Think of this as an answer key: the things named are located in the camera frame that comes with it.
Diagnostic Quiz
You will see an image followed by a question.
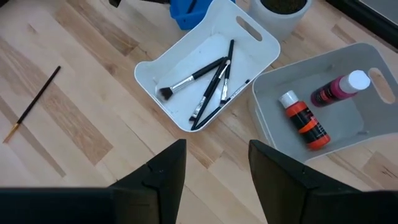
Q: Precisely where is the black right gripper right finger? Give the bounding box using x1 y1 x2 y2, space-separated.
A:
249 139 358 224

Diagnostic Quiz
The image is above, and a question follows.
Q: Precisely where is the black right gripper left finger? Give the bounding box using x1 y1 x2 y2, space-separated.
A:
108 139 187 224

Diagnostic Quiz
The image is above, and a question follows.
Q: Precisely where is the short black silver-ferrule paintbrush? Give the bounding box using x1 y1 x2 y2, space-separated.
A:
192 79 251 131
190 58 232 131
188 57 228 122

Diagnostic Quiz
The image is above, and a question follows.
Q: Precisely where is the blue plastic basket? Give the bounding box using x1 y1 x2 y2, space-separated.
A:
169 0 236 31

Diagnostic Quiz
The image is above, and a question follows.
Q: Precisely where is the white plastic bin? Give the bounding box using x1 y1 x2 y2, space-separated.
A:
134 0 281 133

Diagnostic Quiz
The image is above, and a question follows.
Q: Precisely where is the grey plastic bin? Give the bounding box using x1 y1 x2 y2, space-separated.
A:
248 42 398 164

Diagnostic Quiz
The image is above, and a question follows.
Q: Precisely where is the wide black paintbrush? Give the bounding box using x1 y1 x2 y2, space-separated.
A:
157 56 226 101

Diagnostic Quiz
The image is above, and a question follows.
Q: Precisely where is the pink paint bottle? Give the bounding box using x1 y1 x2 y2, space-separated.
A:
310 70 371 108

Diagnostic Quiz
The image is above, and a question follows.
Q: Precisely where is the wooden paintbrush vertical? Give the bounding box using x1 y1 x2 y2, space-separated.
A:
2 65 62 144

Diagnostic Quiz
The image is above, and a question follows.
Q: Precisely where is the paintbrush pair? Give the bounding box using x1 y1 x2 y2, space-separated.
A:
220 39 236 106

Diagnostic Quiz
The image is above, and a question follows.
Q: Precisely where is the orange paint bottle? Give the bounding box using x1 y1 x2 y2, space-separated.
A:
278 90 331 151

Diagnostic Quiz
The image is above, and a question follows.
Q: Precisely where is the potted snake plant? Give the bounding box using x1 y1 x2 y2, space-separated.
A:
248 0 313 42

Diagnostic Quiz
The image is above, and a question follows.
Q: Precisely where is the black metal table frame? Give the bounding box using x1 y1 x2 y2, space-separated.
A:
325 0 398 50

